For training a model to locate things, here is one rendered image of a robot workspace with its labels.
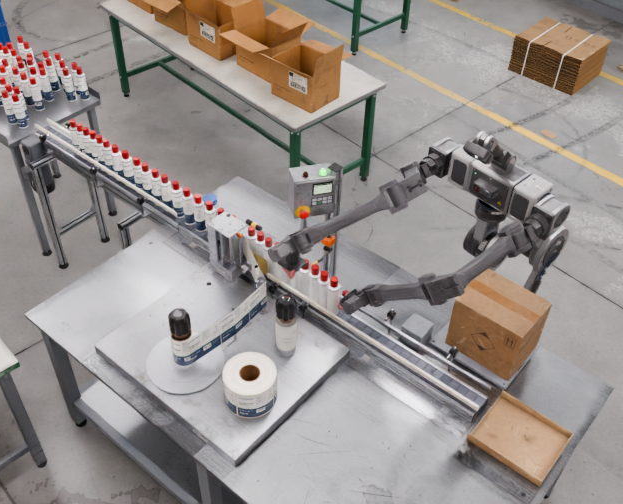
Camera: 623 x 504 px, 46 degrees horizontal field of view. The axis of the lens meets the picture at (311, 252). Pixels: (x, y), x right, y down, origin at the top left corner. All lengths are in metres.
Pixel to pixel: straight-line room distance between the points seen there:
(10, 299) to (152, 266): 1.43
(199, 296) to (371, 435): 0.97
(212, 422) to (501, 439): 1.08
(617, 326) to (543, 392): 1.63
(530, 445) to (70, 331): 1.90
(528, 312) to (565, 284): 1.85
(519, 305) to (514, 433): 0.49
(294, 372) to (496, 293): 0.86
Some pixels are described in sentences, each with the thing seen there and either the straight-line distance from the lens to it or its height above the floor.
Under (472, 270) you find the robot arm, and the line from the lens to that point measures 2.55.
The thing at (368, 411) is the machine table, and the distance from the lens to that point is 2.88.
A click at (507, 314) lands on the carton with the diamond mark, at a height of 1.12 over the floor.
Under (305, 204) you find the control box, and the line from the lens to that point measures 2.88.
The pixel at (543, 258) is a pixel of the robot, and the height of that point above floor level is 0.89.
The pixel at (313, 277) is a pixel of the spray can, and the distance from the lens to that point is 3.03.
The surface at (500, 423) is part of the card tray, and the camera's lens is 2.94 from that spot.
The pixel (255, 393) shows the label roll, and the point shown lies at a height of 1.02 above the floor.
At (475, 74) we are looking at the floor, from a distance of 6.71.
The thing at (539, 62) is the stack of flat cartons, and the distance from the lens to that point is 6.71.
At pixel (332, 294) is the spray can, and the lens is 3.00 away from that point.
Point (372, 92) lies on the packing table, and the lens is 4.77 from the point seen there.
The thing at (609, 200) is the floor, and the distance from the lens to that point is 5.55.
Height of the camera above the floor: 3.20
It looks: 43 degrees down
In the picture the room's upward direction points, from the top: 2 degrees clockwise
